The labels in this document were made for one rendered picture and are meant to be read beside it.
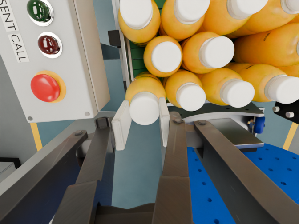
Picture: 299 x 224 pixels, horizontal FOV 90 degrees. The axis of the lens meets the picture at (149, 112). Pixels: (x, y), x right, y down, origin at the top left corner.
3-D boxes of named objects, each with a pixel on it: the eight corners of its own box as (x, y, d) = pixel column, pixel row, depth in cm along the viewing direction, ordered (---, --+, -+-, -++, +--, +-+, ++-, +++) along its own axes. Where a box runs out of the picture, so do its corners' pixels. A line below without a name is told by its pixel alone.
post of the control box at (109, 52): (131, 58, 122) (67, 62, 28) (130, 53, 121) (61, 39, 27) (135, 58, 122) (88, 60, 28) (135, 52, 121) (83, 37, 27)
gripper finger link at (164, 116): (161, 117, 13) (170, 116, 13) (158, 97, 19) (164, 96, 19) (163, 147, 14) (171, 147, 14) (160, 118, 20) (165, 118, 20)
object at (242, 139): (193, 128, 41) (210, 157, 29) (193, 120, 40) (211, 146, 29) (230, 126, 41) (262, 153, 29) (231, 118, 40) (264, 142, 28)
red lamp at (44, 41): (45, 55, 19) (38, 55, 18) (39, 36, 18) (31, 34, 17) (62, 54, 19) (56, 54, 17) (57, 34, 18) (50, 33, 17)
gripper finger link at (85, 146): (111, 155, 12) (74, 158, 12) (121, 128, 17) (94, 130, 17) (107, 139, 11) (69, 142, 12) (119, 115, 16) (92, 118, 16)
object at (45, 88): (41, 101, 21) (34, 103, 20) (31, 74, 19) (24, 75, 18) (66, 99, 21) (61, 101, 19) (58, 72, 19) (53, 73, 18)
